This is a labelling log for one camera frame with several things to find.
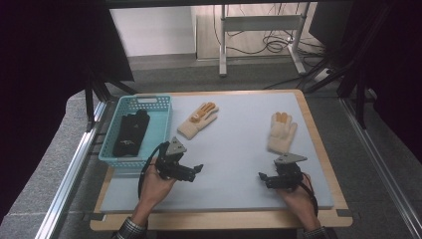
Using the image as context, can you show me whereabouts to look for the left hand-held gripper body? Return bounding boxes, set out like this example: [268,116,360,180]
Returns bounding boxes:
[155,136,188,182]

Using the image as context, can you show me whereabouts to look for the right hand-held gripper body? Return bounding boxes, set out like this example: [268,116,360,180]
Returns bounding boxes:
[274,152,309,192]

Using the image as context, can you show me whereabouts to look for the cream knit glove orange fingertips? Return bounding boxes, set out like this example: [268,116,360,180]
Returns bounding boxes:
[267,112,299,155]

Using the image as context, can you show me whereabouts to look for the cream knit glove orange palm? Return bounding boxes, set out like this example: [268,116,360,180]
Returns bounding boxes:
[176,102,220,140]

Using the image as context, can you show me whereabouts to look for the turquoise plastic basket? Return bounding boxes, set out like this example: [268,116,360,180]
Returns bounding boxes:
[98,95,173,170]

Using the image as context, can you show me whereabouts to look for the black glove white logo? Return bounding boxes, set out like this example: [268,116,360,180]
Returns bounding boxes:
[111,109,151,158]

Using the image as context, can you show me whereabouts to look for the person's left hand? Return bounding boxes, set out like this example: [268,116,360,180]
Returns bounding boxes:
[132,158,179,220]

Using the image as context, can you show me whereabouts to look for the person's right hand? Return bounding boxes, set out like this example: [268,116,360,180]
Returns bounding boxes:
[278,173,321,232]

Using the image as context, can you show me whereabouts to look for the grey foam mat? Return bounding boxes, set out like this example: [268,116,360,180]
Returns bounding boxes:
[100,92,335,213]

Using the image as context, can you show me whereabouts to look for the black metal stand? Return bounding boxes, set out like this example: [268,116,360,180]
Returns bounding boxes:
[298,49,370,130]

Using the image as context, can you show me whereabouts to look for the black tripod stand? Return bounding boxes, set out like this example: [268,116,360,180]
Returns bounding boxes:
[84,68,138,132]

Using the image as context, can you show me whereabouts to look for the white power strip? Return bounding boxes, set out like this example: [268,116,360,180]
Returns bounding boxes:
[313,68,331,83]

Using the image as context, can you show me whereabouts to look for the black curtain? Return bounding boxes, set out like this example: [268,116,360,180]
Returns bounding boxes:
[310,0,422,163]
[0,0,134,223]

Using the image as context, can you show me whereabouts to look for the black red right gripper cable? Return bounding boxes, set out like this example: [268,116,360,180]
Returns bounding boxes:
[298,172,320,217]

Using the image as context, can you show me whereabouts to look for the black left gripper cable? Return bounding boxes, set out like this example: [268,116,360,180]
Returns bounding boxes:
[137,141,167,200]

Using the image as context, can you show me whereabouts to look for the aluminium rail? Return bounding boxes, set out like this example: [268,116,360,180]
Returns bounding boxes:
[34,101,108,239]
[339,98,422,238]

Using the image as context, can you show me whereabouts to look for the bundle of black floor cables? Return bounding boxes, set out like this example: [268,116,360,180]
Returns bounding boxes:
[228,3,324,57]

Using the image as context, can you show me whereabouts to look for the white metal desk frame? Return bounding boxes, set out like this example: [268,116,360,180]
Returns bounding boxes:
[218,3,308,78]

